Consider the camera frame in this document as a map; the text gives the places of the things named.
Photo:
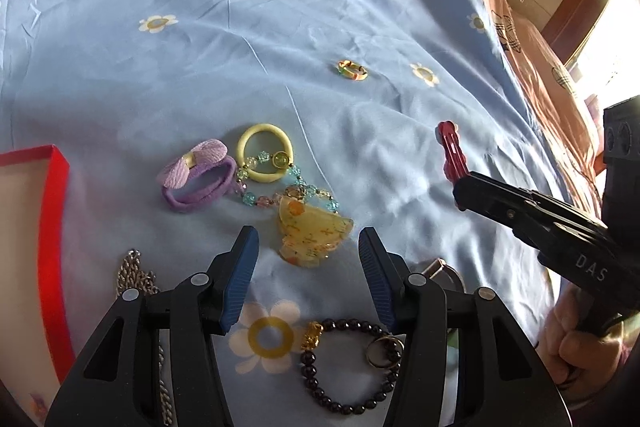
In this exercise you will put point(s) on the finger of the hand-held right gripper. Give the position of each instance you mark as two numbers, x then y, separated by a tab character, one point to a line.
505	192
500	213

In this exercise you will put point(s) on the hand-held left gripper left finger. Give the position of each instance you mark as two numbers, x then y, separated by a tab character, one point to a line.
240	278

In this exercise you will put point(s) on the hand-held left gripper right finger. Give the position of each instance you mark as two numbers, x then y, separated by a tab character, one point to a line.
377	278

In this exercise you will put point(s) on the gold wrist watch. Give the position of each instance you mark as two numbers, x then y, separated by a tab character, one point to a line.
440	269

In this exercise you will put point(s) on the red snap hair clip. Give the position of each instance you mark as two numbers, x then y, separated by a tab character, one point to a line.
450	147

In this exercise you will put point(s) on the yellow duck hair clip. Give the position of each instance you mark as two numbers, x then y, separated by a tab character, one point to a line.
312	232

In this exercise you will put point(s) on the red cardboard box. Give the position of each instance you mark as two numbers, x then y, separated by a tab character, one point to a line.
55	232

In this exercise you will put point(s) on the person's right hand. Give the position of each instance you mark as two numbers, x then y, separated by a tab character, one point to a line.
575	349

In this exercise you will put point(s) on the pink printed sheet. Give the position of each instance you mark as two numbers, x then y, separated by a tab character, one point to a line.
540	72

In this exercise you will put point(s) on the brown wooden furniture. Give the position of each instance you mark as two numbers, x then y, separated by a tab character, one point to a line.
575	17

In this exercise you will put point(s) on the blue flowered bedsheet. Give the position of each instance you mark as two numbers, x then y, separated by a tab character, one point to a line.
200	32

